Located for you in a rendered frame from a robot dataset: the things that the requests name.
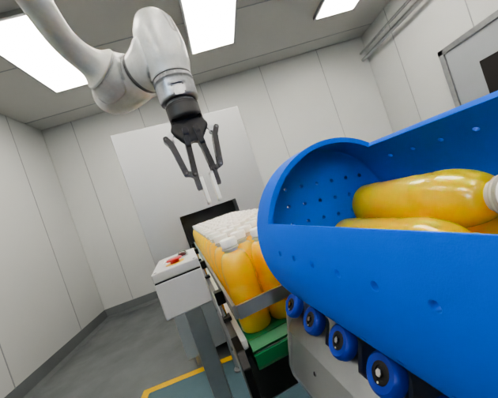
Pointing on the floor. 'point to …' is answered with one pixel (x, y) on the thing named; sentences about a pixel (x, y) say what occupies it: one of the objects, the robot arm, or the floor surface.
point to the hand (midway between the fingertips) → (209, 188)
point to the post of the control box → (208, 353)
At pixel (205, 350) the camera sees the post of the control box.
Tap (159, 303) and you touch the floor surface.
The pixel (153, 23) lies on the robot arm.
